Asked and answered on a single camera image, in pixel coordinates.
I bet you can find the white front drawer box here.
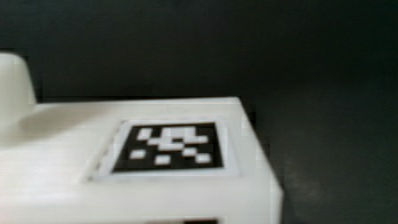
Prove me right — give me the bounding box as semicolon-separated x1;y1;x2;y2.
0;53;282;224

